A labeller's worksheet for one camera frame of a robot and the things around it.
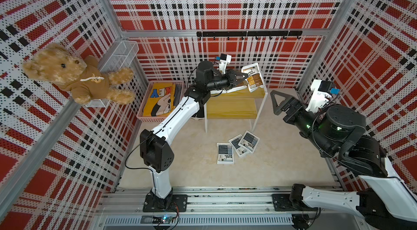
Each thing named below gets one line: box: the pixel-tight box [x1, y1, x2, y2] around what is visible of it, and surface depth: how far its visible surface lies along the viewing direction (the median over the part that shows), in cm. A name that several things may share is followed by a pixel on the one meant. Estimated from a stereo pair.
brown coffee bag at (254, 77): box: [241, 62, 265, 93], surface depth 69 cm
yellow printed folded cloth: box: [142, 82, 176, 117], surface depth 109 cm
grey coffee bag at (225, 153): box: [216, 142, 235, 165], surface depth 90 cm
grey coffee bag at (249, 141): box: [237, 130, 261, 154], surface depth 94 cm
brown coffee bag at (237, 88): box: [225, 82, 248, 94], surface depth 74 cm
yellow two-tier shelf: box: [204, 70, 268, 133], surface depth 89 cm
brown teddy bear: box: [22, 43, 135, 105], surface depth 54 cm
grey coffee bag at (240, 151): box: [228, 133, 250, 157], surface depth 92 cm
